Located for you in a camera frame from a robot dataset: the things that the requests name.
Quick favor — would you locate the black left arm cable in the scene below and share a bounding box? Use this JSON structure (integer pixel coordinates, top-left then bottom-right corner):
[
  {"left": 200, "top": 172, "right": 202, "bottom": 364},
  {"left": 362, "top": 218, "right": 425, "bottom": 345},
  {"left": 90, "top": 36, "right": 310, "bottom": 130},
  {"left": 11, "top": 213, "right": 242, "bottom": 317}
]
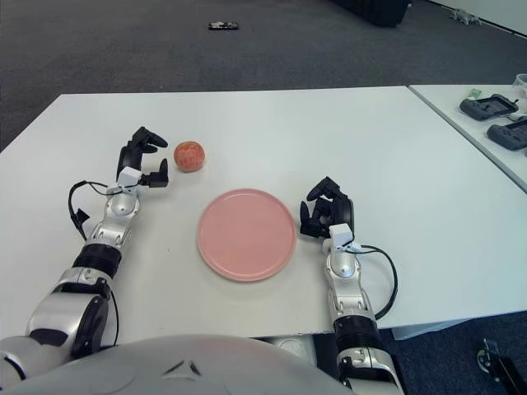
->
[{"left": 68, "top": 179, "right": 128, "bottom": 242}]

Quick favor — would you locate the red yellow apple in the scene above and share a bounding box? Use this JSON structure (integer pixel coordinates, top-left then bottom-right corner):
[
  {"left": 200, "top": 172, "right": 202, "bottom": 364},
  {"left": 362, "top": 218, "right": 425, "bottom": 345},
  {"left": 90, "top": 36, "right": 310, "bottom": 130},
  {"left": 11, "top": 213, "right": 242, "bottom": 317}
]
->
[{"left": 173, "top": 140, "right": 207, "bottom": 173}]

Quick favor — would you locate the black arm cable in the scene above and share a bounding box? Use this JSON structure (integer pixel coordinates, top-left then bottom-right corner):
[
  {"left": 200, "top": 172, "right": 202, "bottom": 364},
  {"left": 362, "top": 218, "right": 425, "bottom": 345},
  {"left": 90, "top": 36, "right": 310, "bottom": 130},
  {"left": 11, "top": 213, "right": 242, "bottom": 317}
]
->
[
  {"left": 349, "top": 244, "right": 399, "bottom": 320},
  {"left": 68, "top": 179, "right": 128, "bottom": 242}
]

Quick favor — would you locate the dark grey handheld controller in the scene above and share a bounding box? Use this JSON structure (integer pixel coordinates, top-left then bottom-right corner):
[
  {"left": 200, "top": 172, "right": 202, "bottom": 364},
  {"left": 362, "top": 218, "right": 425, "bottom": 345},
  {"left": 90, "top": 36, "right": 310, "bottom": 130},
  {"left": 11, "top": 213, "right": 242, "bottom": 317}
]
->
[
  {"left": 487, "top": 118, "right": 527, "bottom": 151},
  {"left": 458, "top": 93, "right": 520, "bottom": 122}
]

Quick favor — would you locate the grey toy figure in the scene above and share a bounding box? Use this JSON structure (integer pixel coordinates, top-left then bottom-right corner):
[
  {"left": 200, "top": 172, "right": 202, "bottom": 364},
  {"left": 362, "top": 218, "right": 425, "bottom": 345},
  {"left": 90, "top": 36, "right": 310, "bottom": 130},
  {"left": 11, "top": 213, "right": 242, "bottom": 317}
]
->
[{"left": 448, "top": 7, "right": 483, "bottom": 26}]

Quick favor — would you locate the black caster wheel frame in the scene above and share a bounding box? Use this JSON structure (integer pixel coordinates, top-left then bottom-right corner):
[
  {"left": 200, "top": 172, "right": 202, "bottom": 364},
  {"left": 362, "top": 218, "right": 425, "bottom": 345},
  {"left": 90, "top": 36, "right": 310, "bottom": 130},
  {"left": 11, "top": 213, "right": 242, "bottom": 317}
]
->
[{"left": 476, "top": 337, "right": 527, "bottom": 395}]

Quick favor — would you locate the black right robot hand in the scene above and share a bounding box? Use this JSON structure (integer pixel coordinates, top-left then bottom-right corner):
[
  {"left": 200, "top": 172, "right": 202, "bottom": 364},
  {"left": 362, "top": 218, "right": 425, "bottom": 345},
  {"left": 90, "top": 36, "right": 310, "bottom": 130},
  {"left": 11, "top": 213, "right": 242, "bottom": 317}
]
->
[{"left": 298, "top": 175, "right": 356, "bottom": 251}]

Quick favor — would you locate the pink round plate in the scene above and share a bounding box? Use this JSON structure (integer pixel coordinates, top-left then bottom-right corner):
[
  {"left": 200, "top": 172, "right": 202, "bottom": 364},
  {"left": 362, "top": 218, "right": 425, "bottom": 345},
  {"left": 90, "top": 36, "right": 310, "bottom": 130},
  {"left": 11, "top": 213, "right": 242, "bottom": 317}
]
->
[{"left": 196, "top": 188, "right": 298, "bottom": 284}]

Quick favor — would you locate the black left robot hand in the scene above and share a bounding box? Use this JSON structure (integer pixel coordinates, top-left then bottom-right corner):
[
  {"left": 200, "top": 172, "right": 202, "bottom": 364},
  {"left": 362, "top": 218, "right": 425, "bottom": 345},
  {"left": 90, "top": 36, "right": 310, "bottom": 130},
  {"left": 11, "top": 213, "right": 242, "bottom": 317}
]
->
[{"left": 115, "top": 126, "right": 170, "bottom": 194}]

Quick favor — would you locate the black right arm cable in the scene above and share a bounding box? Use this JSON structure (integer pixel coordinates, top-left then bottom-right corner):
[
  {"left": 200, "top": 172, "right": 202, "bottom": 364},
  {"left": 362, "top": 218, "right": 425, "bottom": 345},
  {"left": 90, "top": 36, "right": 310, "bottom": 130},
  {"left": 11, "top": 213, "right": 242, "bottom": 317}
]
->
[{"left": 349, "top": 244, "right": 399, "bottom": 320}]

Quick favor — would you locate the silver robot hip part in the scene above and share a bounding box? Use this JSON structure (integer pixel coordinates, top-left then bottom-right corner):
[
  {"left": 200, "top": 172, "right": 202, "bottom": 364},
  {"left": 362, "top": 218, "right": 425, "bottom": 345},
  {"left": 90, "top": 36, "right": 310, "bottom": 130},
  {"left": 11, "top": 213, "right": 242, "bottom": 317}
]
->
[{"left": 263, "top": 335, "right": 318, "bottom": 363}]

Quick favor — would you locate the black box on floor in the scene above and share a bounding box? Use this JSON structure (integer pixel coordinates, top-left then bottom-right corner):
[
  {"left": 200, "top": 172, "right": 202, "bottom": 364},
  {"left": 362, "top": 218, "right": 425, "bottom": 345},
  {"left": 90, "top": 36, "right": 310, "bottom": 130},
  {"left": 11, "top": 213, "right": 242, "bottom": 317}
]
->
[{"left": 329, "top": 0, "right": 413, "bottom": 29}]

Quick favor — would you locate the silver robot torso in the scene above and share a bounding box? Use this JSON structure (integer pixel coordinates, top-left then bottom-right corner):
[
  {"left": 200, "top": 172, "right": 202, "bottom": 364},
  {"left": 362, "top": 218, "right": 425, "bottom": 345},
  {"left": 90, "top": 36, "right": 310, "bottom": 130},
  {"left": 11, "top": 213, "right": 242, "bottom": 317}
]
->
[{"left": 3, "top": 333, "right": 351, "bottom": 395}]

